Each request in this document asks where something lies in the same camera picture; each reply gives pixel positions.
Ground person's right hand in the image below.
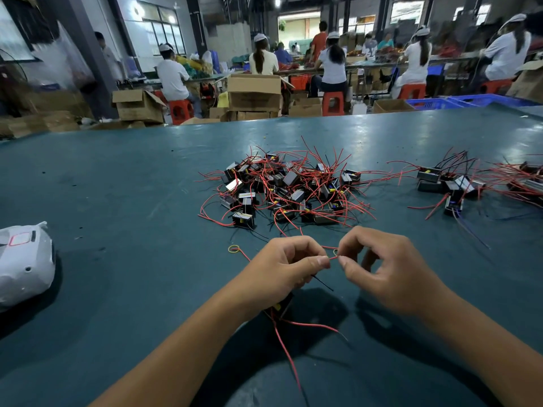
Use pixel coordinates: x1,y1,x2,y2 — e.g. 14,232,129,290
337,226,446,317

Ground person's left hand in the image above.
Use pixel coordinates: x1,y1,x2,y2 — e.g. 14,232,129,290
229,235,332,319

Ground central pile of wired modules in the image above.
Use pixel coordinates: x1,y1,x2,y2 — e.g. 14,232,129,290
199,146,383,243

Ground person's left forearm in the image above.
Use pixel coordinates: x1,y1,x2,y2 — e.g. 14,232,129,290
92,305,256,407

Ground person's right forearm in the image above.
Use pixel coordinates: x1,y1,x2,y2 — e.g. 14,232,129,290
420,288,543,407

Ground shallow cardboard box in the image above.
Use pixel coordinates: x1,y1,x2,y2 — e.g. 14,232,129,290
373,99,417,114

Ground low cardboard box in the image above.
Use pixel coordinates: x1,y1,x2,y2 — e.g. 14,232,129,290
289,96,325,118

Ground blue plastic crate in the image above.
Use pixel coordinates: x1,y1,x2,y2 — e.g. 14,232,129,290
407,98,466,111
445,94,531,107

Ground large closed cardboard box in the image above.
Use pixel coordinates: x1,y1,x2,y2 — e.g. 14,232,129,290
226,74,285,112

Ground open cardboard box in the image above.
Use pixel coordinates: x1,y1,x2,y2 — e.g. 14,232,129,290
112,89,168,124

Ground tilted cardboard box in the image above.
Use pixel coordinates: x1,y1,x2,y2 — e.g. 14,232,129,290
506,59,543,103

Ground white plastic shell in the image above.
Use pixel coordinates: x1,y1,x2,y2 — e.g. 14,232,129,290
0,221,57,309

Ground black standing fan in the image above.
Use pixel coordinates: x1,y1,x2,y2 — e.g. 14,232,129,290
0,50,39,115

